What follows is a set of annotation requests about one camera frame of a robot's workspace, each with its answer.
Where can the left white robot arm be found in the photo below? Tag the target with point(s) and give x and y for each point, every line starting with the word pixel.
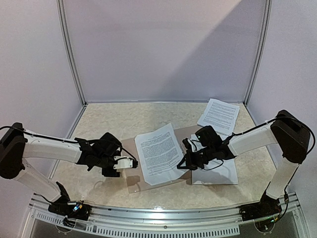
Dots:
pixel 18 145

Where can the transparent plastic folder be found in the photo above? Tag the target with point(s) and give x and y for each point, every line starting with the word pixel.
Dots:
pixel 134 177

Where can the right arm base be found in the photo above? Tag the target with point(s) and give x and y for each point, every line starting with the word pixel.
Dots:
pixel 267 206

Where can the paper stack at back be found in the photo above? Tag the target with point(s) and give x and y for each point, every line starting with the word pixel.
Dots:
pixel 220 115

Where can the printed paper sheet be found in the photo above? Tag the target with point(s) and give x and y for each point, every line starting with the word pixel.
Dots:
pixel 159 153
pixel 216 172

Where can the aluminium front rail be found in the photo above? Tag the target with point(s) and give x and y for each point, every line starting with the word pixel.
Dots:
pixel 118 222

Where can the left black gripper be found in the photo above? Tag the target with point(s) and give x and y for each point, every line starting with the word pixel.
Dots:
pixel 107 173

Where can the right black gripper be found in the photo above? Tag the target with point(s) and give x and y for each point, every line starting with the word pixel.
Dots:
pixel 192 161

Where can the right aluminium frame post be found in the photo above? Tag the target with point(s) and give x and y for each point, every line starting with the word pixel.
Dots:
pixel 259 52

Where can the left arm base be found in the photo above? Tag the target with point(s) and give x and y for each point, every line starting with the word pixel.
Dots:
pixel 71 209

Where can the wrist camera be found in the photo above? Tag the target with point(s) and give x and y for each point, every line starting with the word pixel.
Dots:
pixel 122 162
pixel 189 145

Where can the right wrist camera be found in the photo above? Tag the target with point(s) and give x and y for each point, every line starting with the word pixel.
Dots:
pixel 189 145

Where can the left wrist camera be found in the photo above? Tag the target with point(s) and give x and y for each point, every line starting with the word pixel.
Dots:
pixel 122 162

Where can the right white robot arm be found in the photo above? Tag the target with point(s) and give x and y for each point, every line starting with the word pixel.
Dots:
pixel 285 133

